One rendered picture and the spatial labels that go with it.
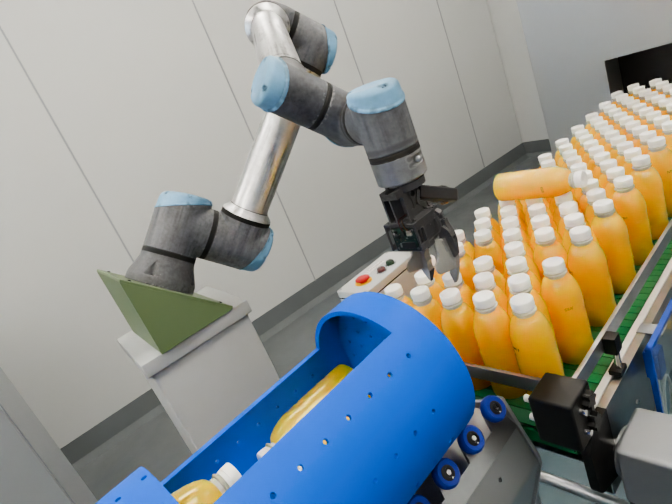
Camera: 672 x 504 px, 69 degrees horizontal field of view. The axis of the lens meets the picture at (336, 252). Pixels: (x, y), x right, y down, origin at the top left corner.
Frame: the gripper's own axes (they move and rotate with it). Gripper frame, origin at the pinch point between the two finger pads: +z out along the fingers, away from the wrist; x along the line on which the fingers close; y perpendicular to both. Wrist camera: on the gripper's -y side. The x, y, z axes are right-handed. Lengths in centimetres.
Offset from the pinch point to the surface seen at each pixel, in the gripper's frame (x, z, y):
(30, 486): -157, 54, 79
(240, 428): -12.2, 3.8, 43.7
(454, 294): 1.1, 4.5, 0.4
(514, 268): 7.5, 5.2, -11.1
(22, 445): -156, 38, 74
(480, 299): 7.3, 4.5, 1.2
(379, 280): -23.5, 5.8, -4.5
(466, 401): 15.1, 8.7, 21.3
